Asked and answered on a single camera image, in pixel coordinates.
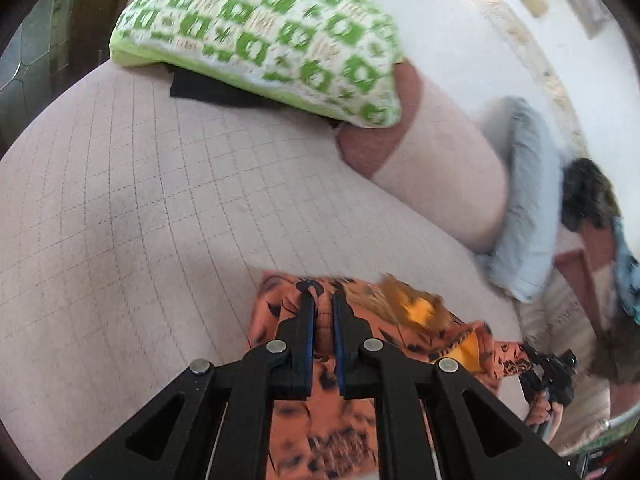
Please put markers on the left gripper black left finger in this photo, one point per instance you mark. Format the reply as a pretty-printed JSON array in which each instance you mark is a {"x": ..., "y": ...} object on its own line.
[{"x": 214, "y": 422}]

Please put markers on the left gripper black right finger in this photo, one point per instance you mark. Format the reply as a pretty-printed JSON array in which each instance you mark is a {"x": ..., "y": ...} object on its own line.
[{"x": 433, "y": 420}]

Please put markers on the orange floral garment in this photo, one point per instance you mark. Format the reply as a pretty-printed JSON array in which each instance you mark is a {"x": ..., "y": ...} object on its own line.
[{"x": 328, "y": 437}]

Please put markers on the right hand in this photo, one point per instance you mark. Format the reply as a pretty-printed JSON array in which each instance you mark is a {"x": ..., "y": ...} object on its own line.
[{"x": 543, "y": 412}]

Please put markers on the light blue pillow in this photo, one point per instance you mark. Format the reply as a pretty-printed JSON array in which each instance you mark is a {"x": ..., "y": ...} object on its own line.
[{"x": 521, "y": 259}]

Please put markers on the blue crumpled cloth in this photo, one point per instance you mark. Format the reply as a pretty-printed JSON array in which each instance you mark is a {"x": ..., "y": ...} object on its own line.
[{"x": 626, "y": 273}]

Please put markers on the dark furry garment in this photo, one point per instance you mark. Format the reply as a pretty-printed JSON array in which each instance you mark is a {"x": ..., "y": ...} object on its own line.
[{"x": 587, "y": 195}]

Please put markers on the pink bolster cushion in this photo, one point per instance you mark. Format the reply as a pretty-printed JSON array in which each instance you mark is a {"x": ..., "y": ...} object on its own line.
[{"x": 435, "y": 160}]

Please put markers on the black cloth under pillow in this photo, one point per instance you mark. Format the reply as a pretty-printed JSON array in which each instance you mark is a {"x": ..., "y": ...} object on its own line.
[{"x": 201, "y": 88}]

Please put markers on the green white patterned pillow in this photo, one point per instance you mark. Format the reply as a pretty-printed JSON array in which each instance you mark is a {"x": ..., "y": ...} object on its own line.
[{"x": 333, "y": 58}]

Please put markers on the dark wooden glass door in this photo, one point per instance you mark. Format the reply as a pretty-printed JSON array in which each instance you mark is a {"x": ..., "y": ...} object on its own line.
[{"x": 47, "y": 46}]

